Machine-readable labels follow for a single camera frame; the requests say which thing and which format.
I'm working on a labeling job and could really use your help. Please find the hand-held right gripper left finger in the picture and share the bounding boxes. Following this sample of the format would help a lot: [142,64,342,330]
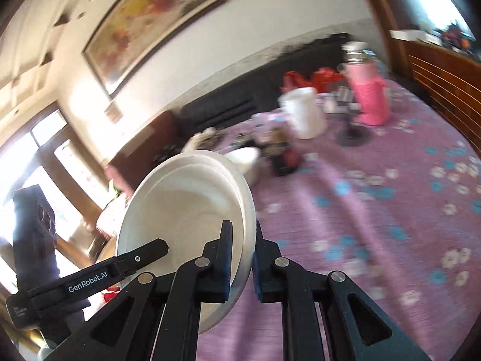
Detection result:
[45,221,234,361]

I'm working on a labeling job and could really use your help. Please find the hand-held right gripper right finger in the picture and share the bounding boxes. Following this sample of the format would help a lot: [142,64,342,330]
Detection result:
[253,223,433,361]

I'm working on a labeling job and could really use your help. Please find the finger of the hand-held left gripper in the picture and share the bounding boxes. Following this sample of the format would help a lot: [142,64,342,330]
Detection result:
[28,238,169,311]

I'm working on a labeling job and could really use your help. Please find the wooden framed window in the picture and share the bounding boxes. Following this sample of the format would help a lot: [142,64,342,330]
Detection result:
[0,100,111,271]

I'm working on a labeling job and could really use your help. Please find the black jar with wooden lid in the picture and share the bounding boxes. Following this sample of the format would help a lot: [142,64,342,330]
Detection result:
[268,128,302,177]

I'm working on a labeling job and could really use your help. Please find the black phone stand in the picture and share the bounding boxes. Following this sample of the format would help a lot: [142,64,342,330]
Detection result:
[331,86,371,148]

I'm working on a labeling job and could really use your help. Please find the white plastic jar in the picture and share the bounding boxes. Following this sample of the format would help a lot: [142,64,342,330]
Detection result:
[278,87,327,140]

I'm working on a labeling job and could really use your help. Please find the black sofa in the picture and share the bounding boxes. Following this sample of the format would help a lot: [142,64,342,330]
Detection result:
[176,33,356,151]

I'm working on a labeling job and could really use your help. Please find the red plastic bag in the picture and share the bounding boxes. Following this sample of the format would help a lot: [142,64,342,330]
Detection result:
[282,67,347,93]

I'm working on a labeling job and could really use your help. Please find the pink knit-sleeved thermos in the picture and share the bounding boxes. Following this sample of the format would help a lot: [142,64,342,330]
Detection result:
[341,41,390,126]

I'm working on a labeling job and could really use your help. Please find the white flat box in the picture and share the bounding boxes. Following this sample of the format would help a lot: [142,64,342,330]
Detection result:
[390,29,443,44]

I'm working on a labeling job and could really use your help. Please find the windowsill clutter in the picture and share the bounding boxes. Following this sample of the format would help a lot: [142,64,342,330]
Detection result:
[438,20,476,51]

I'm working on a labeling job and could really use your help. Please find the framed wall painting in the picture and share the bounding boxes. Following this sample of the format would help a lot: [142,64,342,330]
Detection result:
[82,0,227,99]

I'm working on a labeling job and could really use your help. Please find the wooden wall cabinet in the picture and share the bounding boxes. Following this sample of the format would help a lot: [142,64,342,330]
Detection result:
[349,0,481,147]

